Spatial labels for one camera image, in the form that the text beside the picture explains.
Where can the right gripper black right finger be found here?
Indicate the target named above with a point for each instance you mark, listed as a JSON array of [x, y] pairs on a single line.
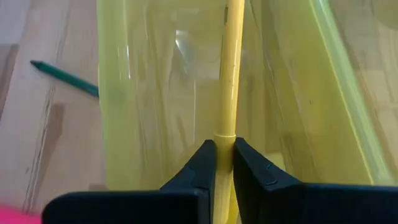
[[311, 205]]

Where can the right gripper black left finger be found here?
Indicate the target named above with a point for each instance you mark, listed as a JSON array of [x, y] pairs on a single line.
[[155, 208]]

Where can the yellow-green translucent supply box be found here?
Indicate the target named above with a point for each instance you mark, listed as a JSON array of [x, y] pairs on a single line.
[[149, 124]]

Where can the yellow pen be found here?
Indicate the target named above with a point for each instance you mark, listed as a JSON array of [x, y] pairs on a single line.
[[230, 77]]

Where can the green pencil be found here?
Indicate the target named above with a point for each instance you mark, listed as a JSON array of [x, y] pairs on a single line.
[[62, 76]]

